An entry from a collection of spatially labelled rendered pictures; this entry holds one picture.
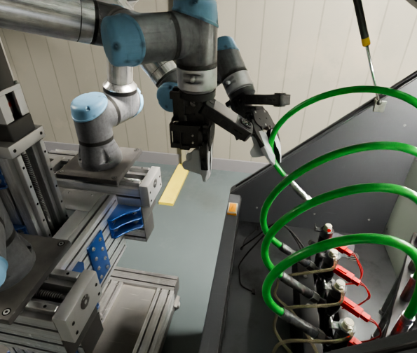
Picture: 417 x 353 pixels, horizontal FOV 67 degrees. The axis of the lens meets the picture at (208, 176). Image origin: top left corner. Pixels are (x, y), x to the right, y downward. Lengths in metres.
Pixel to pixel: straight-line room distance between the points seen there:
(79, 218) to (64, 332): 0.39
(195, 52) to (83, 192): 0.77
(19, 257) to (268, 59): 2.19
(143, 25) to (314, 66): 2.17
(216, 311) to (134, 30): 0.61
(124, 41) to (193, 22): 0.12
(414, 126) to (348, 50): 1.64
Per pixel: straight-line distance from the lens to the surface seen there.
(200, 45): 0.57
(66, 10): 0.63
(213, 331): 0.77
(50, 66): 3.26
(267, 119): 0.84
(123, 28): 0.52
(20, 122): 0.93
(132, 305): 1.73
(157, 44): 0.53
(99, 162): 1.11
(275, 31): 2.55
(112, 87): 1.13
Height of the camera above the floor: 1.62
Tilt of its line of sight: 34 degrees down
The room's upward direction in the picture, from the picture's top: straight up
